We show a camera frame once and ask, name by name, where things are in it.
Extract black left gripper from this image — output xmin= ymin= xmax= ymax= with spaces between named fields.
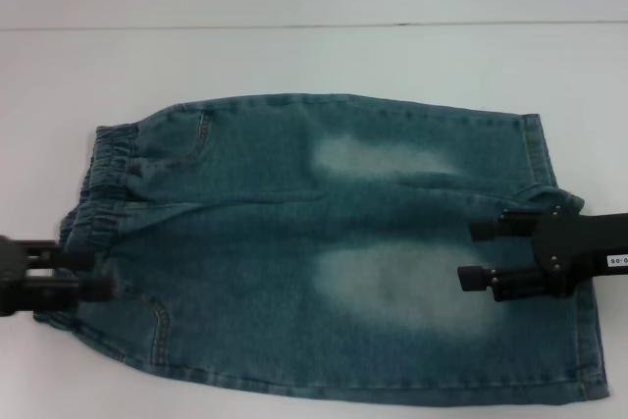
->
xmin=0 ymin=234 xmax=116 ymax=319

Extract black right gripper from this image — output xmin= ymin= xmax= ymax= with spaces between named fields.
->
xmin=456 ymin=204 xmax=628 ymax=303

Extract blue denim shorts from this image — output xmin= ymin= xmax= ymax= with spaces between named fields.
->
xmin=58 ymin=90 xmax=613 ymax=392

